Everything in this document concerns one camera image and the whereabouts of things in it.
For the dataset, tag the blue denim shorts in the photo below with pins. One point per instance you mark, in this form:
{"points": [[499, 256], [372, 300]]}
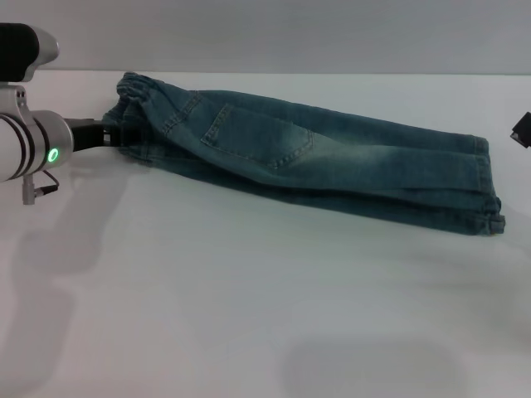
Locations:
{"points": [[311, 157]]}

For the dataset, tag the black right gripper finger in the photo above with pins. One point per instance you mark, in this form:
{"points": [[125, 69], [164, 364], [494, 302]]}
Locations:
{"points": [[522, 130]]}

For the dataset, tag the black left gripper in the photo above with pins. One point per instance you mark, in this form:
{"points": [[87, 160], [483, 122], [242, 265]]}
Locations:
{"points": [[87, 134]]}

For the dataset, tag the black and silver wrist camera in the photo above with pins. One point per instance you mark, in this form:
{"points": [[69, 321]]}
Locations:
{"points": [[20, 51]]}

